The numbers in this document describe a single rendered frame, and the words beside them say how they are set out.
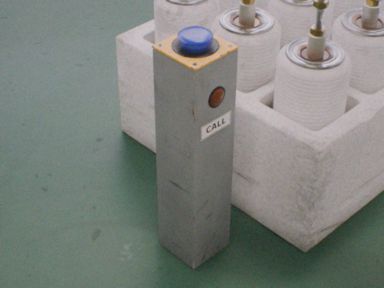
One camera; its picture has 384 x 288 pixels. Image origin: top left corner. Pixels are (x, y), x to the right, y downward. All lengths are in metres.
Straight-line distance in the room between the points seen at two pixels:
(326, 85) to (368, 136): 0.12
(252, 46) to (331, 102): 0.13
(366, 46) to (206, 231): 0.32
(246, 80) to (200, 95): 0.20
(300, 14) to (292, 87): 0.16
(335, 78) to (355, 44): 0.09
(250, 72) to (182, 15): 0.13
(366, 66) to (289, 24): 0.13
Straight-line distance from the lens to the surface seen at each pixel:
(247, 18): 1.02
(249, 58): 1.01
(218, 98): 0.86
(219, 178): 0.94
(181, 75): 0.83
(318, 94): 0.95
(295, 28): 1.09
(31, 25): 1.58
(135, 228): 1.07
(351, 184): 1.05
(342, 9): 1.18
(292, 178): 0.98
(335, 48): 0.99
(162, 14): 1.09
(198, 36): 0.84
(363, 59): 1.03
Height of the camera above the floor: 0.74
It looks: 38 degrees down
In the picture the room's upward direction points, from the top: straight up
